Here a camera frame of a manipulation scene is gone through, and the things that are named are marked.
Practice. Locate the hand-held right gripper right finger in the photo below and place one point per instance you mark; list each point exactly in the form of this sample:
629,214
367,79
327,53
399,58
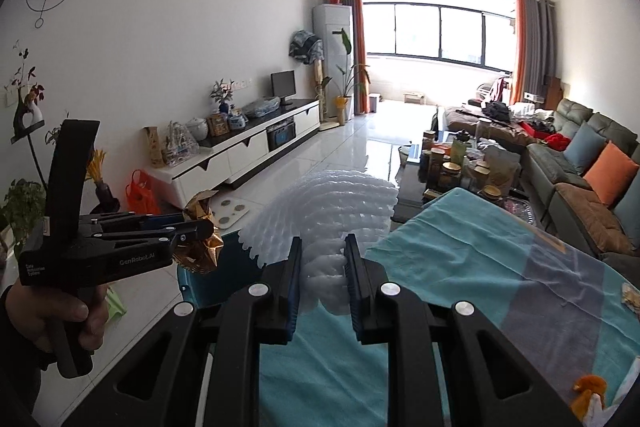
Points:
356,292

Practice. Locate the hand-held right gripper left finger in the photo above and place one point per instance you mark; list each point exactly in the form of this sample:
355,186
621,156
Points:
294,287

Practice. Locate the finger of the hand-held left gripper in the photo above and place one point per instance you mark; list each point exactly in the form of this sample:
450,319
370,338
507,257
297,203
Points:
165,219
192,229

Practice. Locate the gold foil wrapper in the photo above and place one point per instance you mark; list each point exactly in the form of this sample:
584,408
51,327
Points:
200,252

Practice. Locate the blue trash bin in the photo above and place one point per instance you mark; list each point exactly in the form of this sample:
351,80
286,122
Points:
192,287

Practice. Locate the white foam fruit net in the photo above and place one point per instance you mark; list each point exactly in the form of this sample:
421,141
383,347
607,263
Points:
325,212

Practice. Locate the person's left hand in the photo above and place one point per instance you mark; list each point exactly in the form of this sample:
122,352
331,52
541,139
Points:
92,317

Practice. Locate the orange plastic bag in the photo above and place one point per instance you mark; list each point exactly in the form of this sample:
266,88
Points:
142,194

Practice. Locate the white bathroom scale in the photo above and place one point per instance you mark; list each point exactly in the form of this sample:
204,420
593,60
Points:
230,209

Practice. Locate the green cloth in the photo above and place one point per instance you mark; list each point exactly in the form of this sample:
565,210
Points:
115,302

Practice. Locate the dark vase yellow flowers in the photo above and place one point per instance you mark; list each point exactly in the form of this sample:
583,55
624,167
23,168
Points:
102,187

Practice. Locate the green houseplant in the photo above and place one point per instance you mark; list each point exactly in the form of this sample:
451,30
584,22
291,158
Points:
22,207

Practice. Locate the brown box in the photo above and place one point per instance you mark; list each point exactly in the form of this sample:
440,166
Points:
155,147

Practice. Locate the model ship in clear case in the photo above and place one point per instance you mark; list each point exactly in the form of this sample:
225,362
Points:
177,142

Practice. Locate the white black tv cabinet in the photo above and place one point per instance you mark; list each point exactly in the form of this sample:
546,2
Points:
240,147

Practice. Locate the white ceramic jar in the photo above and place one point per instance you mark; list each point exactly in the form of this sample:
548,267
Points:
197,127

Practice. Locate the blue white porcelain jar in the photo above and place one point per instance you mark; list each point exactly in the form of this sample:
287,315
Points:
237,122

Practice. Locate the teal and grey tablecloth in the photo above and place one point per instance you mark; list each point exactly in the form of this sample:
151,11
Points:
475,267

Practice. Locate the blue vase with plant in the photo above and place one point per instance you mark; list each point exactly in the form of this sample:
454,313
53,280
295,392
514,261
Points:
222,99

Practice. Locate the plastic wrapped bundle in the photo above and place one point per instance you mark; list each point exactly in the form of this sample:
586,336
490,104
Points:
260,107

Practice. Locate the cluster of glass jars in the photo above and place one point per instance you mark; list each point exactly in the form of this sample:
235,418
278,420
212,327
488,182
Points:
450,162

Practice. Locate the black monitor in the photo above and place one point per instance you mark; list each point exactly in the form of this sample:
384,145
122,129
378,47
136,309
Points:
282,84

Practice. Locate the silver tray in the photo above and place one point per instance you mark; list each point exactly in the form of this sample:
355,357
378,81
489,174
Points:
520,207

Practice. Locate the small grey bin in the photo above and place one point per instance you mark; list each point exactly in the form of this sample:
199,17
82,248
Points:
374,102

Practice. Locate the beige paper snack bag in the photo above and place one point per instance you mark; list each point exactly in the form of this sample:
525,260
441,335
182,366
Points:
502,167

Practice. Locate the white floor heater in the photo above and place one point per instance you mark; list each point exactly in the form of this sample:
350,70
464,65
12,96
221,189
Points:
414,97

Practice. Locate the brown ottoman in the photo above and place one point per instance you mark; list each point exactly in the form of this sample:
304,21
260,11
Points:
480,124

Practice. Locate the leafy plant in yellow pot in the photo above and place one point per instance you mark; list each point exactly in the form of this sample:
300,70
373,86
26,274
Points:
347,82

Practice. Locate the cloth covered fan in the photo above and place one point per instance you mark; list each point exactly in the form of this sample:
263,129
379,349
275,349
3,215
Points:
306,47

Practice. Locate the white standing air conditioner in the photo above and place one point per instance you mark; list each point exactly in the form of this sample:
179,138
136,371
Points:
332,57

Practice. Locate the black bag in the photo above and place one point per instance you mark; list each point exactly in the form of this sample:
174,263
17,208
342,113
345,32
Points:
497,111

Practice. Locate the green brown sectional sofa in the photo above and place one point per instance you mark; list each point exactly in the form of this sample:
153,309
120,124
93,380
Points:
575,177

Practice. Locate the red cloth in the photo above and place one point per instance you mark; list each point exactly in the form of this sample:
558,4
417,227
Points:
557,141

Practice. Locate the orange curtain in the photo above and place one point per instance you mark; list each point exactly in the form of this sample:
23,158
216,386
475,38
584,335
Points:
357,37
522,42

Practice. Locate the large orange peel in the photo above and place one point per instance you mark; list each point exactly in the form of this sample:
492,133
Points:
587,397

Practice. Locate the blue cushion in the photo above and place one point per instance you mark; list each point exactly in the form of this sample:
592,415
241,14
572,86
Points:
582,147
631,212

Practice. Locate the large window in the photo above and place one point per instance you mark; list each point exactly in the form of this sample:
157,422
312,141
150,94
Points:
440,32

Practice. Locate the clear cracker packet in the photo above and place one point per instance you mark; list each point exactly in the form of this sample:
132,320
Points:
631,297

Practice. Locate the orange cushion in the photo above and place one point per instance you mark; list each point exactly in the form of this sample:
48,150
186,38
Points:
610,174

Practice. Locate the grey curtain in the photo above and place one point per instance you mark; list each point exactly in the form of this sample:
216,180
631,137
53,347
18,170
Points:
546,37

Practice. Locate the wooden picture frame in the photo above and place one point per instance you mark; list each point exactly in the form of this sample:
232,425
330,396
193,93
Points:
218,124

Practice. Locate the wall flower decoration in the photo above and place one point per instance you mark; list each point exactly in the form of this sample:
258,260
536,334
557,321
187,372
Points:
25,92

